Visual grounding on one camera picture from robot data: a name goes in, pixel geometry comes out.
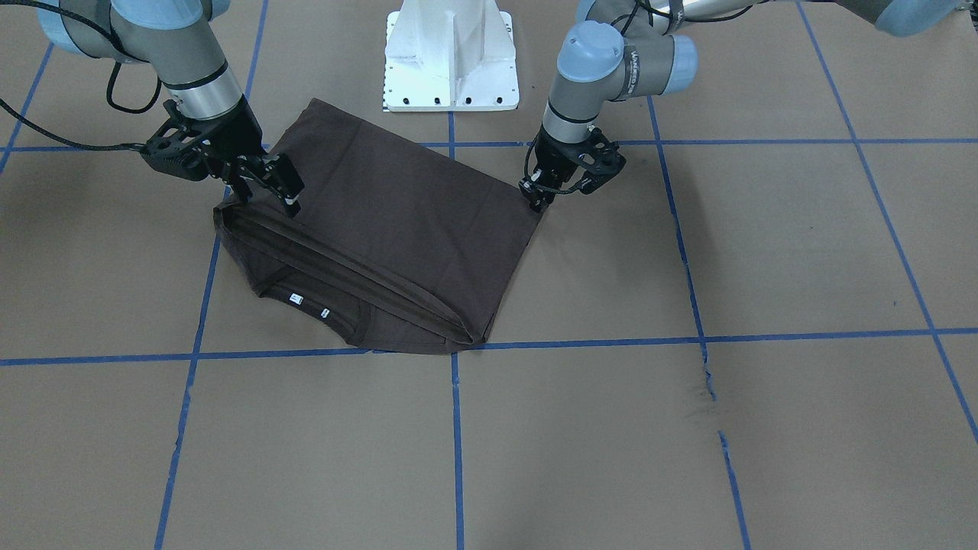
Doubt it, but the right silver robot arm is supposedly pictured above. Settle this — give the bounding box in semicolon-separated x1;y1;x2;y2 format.
36;1;304;216

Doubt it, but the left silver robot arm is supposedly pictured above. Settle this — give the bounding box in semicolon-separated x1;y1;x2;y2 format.
518;1;756;213

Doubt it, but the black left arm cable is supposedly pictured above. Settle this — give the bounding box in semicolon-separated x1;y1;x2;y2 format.
619;0;765;35

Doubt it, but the dark brown t-shirt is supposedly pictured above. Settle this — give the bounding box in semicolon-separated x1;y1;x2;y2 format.
213;99;541;354

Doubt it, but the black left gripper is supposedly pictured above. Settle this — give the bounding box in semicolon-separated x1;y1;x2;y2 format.
518;128;627;212

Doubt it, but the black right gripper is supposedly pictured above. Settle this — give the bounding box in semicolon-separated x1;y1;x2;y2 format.
140;99;305;217

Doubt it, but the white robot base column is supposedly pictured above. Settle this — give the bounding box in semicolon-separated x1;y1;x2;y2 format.
382;1;520;112

